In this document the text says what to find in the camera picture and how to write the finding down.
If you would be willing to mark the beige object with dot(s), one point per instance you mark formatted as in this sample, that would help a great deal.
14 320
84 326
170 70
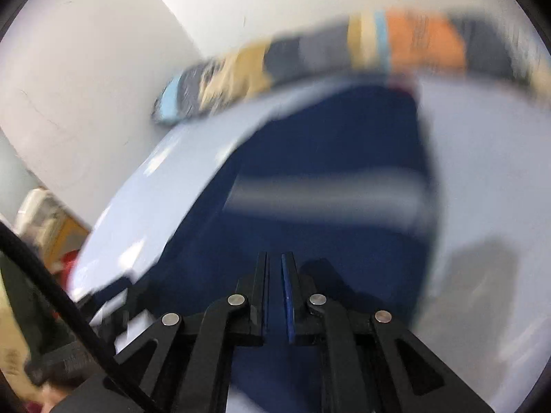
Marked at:
36 211

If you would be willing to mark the rolled patchwork quilt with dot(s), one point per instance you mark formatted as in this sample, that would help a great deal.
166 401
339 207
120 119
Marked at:
327 47

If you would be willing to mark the red plastic object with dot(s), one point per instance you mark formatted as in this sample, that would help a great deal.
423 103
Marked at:
66 263

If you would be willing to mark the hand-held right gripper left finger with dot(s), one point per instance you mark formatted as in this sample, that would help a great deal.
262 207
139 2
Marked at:
262 297

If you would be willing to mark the navy work jacket red collar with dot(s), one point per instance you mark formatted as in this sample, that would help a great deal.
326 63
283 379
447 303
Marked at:
327 159

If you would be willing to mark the light blue cloud bed sheet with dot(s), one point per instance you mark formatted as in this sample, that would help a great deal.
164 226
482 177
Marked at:
482 180

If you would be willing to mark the wooden frame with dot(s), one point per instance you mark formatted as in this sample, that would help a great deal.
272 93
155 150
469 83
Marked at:
66 234

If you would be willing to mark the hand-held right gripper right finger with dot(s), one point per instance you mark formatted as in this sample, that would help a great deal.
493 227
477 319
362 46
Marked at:
287 297

